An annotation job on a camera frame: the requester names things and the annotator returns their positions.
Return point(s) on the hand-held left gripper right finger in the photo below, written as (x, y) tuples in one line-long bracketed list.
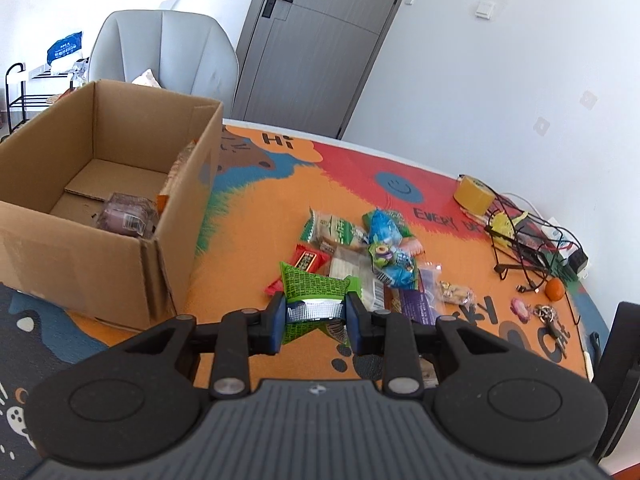
[(353, 322)]

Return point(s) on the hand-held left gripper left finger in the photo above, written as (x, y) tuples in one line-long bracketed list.
[(278, 322)]

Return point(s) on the white translucent snack packet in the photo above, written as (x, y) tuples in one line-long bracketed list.
[(350, 262)]

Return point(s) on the green white bread packet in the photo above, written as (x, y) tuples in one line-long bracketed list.
[(330, 227)]

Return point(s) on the brown cardboard box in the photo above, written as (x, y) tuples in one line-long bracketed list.
[(75, 270)]

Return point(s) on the red snack packet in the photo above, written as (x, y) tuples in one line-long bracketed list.
[(305, 260)]

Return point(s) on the dark purple snack packet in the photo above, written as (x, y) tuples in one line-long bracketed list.
[(420, 305)]

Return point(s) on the blue green cartoon snack packet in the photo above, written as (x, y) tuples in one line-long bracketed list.
[(392, 260)]

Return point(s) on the small clear plastic packet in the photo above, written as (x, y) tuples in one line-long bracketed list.
[(430, 277)]

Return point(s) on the pink snack packet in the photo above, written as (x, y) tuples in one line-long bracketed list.
[(414, 246)]

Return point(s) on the clear nut snack packet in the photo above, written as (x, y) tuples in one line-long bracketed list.
[(455, 292)]

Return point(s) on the colourful cartoon printed mat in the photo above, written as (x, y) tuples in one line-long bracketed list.
[(280, 200)]

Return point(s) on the orange snack packet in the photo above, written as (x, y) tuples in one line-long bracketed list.
[(161, 202)]

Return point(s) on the pink charm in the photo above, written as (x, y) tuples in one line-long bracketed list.
[(521, 309)]

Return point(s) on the yellow tape roll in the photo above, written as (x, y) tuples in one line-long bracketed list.
[(472, 195)]

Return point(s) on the yellow toy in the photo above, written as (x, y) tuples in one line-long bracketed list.
[(505, 225)]

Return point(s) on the purple clear snack packet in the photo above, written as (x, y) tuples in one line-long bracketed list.
[(125, 215)]

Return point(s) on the bunch of keys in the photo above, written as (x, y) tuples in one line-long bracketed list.
[(547, 317)]

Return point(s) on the orange mandarin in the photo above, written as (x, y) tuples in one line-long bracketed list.
[(555, 290)]

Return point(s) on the white power strip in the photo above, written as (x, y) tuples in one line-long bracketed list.
[(555, 227)]

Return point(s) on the black power adapter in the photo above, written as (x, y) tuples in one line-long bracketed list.
[(579, 262)]

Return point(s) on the grey door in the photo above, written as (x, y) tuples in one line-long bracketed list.
[(320, 60)]

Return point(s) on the black chair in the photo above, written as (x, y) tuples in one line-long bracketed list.
[(622, 360)]

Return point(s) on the dotted cream pillow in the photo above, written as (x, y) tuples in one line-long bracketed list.
[(147, 79)]

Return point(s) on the grey armchair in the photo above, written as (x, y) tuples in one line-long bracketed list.
[(165, 50)]

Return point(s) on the clear plastic bag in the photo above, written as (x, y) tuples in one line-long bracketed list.
[(80, 72)]

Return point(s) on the black metal shoe rack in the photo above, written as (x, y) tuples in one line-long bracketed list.
[(37, 73)]

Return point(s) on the blue plastic bag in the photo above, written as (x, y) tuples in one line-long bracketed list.
[(65, 47)]

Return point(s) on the white wall socket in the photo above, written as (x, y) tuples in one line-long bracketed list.
[(541, 126), (588, 99)]

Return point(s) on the white light switch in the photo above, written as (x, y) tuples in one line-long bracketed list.
[(485, 9)]

